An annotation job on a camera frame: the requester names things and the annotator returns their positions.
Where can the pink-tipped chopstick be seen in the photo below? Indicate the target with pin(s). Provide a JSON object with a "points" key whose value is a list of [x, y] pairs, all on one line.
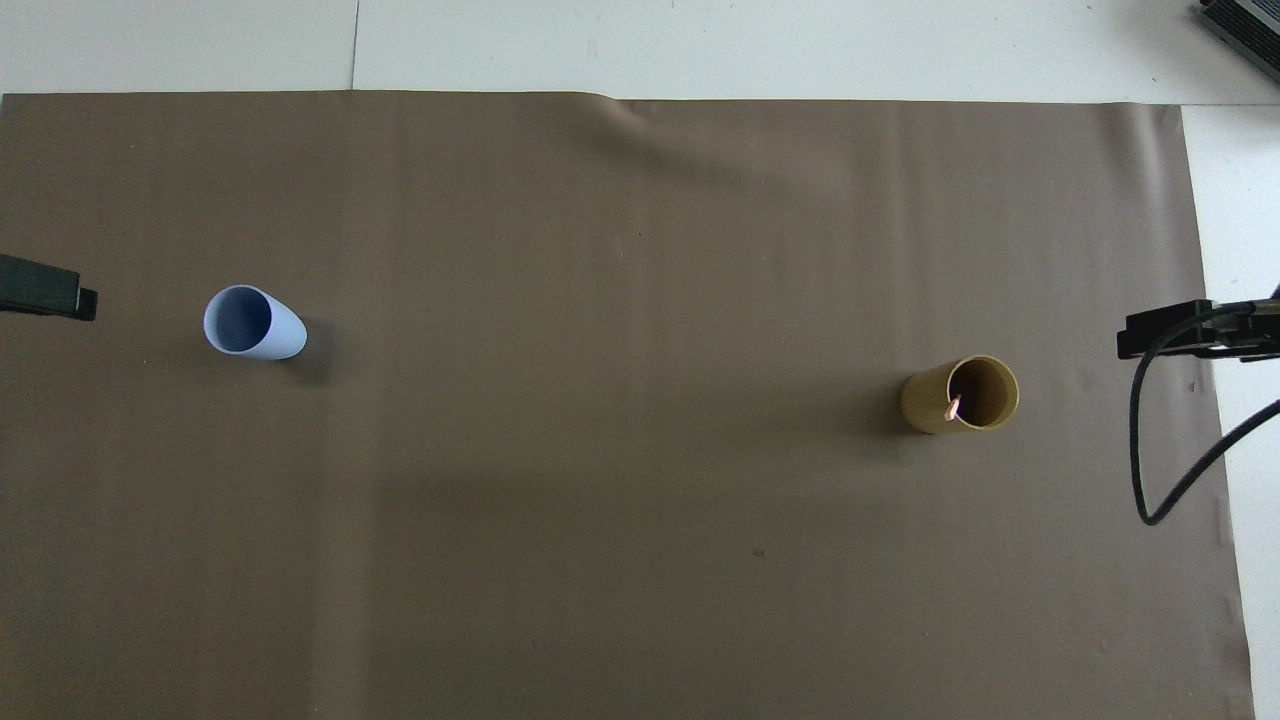
{"points": [[954, 407]]}

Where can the black stand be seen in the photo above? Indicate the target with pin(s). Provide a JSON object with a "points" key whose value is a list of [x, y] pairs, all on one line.
{"points": [[1250, 25]]}

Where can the bamboo brown cup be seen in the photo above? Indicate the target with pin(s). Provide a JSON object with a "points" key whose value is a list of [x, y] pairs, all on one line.
{"points": [[925, 402]]}

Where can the light blue cup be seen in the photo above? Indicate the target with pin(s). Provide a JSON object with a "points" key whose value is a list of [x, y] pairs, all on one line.
{"points": [[278, 338]]}

